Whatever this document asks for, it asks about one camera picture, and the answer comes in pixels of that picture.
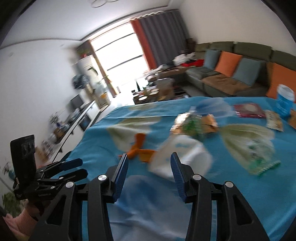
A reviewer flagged blue cushion near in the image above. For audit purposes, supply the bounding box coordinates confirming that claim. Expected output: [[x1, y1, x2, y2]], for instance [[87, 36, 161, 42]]
[[232, 58, 263, 86]]

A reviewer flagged white biscuit packet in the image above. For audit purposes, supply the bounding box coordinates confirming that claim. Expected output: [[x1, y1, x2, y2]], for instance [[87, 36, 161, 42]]
[[264, 110, 283, 132]]

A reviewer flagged pink sleeve left forearm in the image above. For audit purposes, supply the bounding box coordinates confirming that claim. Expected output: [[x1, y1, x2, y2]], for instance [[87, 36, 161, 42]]
[[4, 209, 38, 240]]

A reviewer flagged small black monitor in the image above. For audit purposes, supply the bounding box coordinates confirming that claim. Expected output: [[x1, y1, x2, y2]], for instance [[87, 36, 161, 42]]
[[70, 94, 85, 111]]

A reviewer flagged ring ceiling lamp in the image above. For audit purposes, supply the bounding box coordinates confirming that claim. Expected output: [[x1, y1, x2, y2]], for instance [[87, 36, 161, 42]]
[[90, 0, 118, 9]]

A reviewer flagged white paper cup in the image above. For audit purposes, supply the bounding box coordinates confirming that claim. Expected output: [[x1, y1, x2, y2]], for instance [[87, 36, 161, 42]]
[[148, 134, 213, 181]]

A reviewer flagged blue lidded cup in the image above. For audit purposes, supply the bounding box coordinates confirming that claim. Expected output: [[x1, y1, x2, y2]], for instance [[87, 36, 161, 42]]
[[276, 84, 295, 119]]

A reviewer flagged green sectional sofa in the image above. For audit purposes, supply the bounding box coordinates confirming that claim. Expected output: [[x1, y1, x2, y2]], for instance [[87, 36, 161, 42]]
[[147, 41, 296, 100]]

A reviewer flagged orange cushion near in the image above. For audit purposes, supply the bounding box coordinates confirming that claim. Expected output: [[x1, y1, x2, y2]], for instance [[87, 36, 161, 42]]
[[266, 62, 296, 99]]

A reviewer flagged left hand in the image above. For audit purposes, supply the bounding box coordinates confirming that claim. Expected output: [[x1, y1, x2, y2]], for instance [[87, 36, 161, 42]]
[[23, 199, 41, 221]]

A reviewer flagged clear green edged wrapper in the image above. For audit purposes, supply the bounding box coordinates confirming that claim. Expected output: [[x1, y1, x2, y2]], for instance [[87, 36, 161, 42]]
[[241, 139, 281, 176]]

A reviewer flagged red cookie packet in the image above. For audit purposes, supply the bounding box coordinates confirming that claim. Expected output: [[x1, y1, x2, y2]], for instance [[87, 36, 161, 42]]
[[234, 103, 265, 118]]

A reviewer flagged orange cushion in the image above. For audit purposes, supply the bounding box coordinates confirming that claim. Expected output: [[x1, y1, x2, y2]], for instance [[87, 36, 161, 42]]
[[266, 62, 296, 99], [215, 51, 242, 77]]

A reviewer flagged blue cushion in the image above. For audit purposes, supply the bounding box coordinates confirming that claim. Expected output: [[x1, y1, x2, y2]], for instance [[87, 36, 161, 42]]
[[203, 49, 221, 70], [232, 58, 263, 86]]

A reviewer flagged white black tv cabinet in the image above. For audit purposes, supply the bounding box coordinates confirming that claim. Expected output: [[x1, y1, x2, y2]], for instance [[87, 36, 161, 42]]
[[34, 99, 102, 167]]

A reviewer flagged blue floral table cloth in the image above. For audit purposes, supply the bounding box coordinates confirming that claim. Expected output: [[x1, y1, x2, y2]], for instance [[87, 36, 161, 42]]
[[69, 97, 295, 240]]

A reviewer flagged orange grey curtain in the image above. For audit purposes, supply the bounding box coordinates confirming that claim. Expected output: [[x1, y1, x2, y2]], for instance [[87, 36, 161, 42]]
[[130, 9, 189, 69]]

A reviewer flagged orange peel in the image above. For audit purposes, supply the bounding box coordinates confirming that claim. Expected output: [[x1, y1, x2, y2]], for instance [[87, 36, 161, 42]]
[[126, 133, 156, 163]]

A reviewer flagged orange cushion far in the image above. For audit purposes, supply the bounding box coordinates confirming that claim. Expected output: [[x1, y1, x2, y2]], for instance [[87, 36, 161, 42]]
[[215, 51, 242, 77]]

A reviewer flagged blue cushion far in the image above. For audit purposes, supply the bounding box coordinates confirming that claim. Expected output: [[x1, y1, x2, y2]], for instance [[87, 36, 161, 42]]
[[203, 49, 221, 70]]

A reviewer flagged brown snack packet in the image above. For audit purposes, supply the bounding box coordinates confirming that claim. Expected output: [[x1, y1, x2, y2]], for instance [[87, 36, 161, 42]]
[[288, 115, 296, 129]]

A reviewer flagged cluttered coffee table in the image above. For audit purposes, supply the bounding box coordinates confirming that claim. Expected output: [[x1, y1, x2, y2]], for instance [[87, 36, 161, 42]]
[[133, 78, 190, 104]]

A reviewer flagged white standing air conditioner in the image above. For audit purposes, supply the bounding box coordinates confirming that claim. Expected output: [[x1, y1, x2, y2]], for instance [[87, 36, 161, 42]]
[[75, 55, 109, 108]]

